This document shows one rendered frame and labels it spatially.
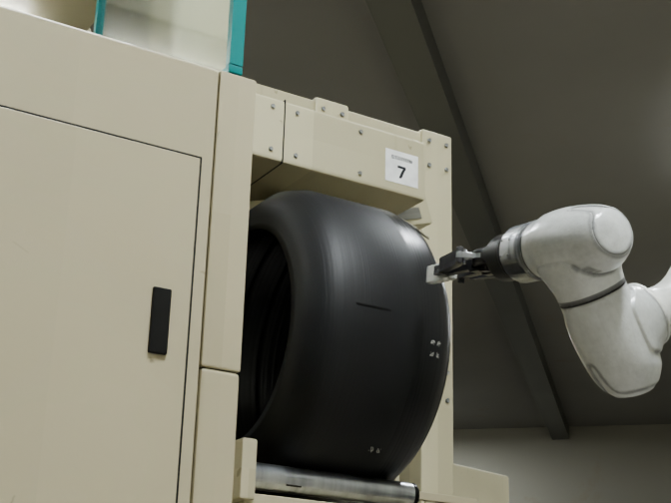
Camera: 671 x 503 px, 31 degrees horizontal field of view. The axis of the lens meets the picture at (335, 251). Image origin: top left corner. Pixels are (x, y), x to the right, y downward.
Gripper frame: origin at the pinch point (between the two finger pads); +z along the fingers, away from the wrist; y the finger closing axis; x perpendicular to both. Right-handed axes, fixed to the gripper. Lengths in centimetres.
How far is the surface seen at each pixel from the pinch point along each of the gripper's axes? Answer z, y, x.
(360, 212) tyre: 19.9, 5.0, -13.0
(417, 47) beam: 296, -180, -187
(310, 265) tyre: 14.0, 17.4, 0.3
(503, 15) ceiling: 272, -212, -206
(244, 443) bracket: 13.9, 26.0, 31.4
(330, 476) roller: 17.4, 7.5, 34.7
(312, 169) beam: 61, -6, -33
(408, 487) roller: 17.4, -8.7, 34.8
